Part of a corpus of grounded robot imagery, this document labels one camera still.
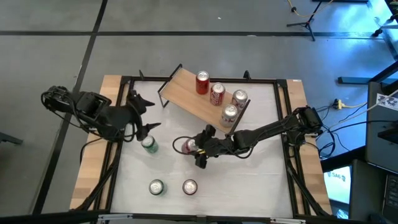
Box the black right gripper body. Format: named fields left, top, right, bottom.
left=203, top=136, right=234, bottom=158

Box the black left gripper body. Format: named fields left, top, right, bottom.
left=116, top=104, right=144, bottom=133

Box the green Sprite can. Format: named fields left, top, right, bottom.
left=148, top=179, right=168, bottom=197
left=140, top=134, right=159, bottom=154

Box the red Star Wars Coca-Cola can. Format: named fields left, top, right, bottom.
left=181, top=138, right=200, bottom=156

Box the silver Diet Coke can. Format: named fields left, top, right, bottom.
left=231, top=89, right=249, bottom=113
left=220, top=104, right=239, bottom=128

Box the red Coke Zero can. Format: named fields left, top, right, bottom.
left=182, top=179, right=198, bottom=196

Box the black rig crossbar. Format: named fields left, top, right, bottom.
left=0, top=208, right=368, bottom=224

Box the grey floor stand foot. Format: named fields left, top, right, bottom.
left=0, top=132, right=24, bottom=146

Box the lit monitor screen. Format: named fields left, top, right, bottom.
left=323, top=166, right=352, bottom=205

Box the black tripod stand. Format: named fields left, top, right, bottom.
left=285, top=0, right=335, bottom=42

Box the black stand base beam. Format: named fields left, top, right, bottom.
left=337, top=60, right=398, bottom=85

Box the black equipment case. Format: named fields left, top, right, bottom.
left=348, top=159, right=388, bottom=222

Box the dark grey cabinet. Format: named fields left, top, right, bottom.
left=365, top=81, right=398, bottom=174

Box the printed marker paper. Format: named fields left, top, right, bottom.
left=375, top=92, right=398, bottom=112

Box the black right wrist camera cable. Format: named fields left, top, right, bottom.
left=172, top=135, right=200, bottom=156

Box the wooden shelf black metal frame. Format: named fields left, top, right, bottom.
left=157, top=63, right=252, bottom=146

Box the black arm base cable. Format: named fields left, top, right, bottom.
left=79, top=136, right=108, bottom=164

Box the black metal table frame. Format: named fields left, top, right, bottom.
left=70, top=70, right=332, bottom=218

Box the yellow power plug with cable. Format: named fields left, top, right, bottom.
left=332, top=98, right=368, bottom=110

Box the yellow extension cable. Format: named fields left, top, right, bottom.
left=286, top=0, right=334, bottom=19

